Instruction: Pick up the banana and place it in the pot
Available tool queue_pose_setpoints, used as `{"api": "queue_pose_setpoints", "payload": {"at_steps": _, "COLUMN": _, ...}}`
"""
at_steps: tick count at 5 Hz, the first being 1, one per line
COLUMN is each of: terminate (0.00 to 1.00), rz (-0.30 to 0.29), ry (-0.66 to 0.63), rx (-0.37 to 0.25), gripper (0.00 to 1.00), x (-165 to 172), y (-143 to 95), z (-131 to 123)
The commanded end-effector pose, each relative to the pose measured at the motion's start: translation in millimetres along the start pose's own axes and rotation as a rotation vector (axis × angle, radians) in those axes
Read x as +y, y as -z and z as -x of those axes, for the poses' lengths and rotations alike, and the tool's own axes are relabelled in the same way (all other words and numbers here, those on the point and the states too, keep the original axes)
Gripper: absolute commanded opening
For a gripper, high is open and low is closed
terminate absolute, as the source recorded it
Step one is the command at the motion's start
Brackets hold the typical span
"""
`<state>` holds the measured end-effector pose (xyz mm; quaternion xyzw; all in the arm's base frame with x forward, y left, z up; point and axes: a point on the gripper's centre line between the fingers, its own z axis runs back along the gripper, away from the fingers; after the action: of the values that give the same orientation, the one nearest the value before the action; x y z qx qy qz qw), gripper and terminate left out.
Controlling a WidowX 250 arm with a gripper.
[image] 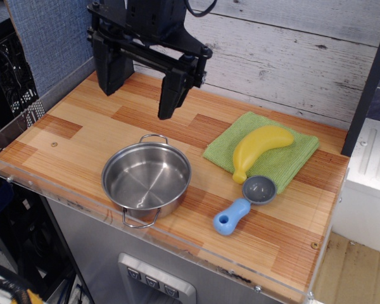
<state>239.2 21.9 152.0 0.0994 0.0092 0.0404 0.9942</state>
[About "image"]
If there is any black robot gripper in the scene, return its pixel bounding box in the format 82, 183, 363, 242
87, 1, 213, 120

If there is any yellow plastic banana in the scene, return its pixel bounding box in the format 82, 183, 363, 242
232, 125, 295, 184

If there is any stainless steel pot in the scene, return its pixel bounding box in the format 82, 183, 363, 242
101, 134, 192, 229

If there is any black plastic crate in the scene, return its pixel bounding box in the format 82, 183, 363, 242
0, 18, 38, 127

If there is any clear acrylic table guard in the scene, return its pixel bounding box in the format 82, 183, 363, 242
0, 61, 348, 303

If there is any blue grey toy scoop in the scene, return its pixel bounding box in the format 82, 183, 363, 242
213, 175, 277, 236

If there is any green folded cloth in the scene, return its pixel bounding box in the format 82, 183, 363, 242
203, 112, 319, 193

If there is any grey dispenser button panel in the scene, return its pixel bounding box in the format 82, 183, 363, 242
118, 253, 197, 303

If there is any white ribbed box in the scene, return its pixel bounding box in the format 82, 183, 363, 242
332, 118, 380, 251

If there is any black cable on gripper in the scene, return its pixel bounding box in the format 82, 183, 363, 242
184, 0, 219, 18

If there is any black vertical post right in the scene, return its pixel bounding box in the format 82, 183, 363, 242
341, 43, 380, 157

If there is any yellow black strap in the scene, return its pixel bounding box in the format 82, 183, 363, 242
0, 275, 48, 304

